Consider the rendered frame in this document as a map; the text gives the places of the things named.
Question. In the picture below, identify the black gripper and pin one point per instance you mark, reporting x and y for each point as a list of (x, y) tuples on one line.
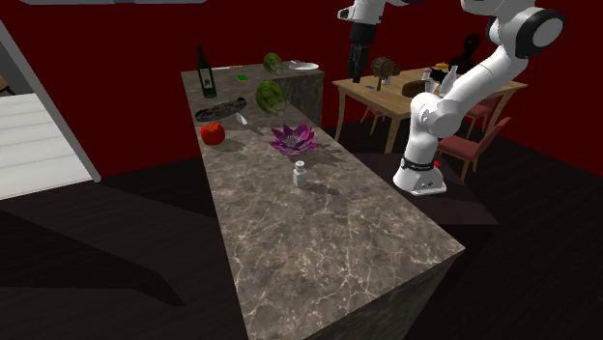
[(363, 34)]

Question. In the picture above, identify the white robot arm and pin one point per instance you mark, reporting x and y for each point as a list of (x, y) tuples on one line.
[(426, 117)]

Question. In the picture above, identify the wooden dining table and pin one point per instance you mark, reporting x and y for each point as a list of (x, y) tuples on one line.
[(384, 96)]

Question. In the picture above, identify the white plate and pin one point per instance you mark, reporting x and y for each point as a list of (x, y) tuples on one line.
[(304, 67)]

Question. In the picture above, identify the red wooden chair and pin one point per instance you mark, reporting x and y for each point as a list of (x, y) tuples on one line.
[(373, 114), (481, 110), (464, 147)]

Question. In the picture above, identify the small green cabbage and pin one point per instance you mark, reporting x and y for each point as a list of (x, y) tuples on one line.
[(272, 62)]

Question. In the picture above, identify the large green cabbage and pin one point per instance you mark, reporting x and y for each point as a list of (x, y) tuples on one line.
[(270, 97)]

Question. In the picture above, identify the purple lotus flower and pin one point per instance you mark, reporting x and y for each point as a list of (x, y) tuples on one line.
[(292, 140)]

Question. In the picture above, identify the small green card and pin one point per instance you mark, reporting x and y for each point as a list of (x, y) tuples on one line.
[(242, 77)]

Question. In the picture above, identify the silver knife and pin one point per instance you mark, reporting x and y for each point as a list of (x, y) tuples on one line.
[(241, 119)]

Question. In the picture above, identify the white salt shaker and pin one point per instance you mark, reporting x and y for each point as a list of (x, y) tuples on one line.
[(299, 175)]

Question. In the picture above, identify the dark oval platter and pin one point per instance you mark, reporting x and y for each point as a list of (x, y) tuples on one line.
[(219, 110)]

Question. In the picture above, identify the green wine bottle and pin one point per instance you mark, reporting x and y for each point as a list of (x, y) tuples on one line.
[(206, 81)]

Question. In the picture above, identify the red tomato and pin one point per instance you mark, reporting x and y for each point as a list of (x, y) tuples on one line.
[(212, 134)]

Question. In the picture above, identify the white slatted door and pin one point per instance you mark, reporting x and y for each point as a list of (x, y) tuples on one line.
[(35, 141)]

